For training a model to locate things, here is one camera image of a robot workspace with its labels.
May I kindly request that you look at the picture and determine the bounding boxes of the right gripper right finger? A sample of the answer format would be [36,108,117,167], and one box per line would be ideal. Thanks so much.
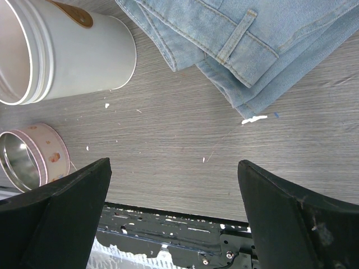
[237,160,358,268]

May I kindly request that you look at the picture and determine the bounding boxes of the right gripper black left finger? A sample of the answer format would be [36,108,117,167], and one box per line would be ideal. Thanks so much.
[1,158,112,268]

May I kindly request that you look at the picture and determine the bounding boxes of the pink metal bowl container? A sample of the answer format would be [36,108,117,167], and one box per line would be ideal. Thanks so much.
[1,123,71,193]

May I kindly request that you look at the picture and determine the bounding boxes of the tall white cylinder container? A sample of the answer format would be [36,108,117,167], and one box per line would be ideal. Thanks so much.
[1,1,137,106]

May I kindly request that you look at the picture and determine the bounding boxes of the blue denim shorts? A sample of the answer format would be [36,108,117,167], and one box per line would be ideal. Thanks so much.
[118,1,358,119]

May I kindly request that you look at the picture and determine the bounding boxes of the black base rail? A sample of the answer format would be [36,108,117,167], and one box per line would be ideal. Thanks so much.
[96,202,260,268]

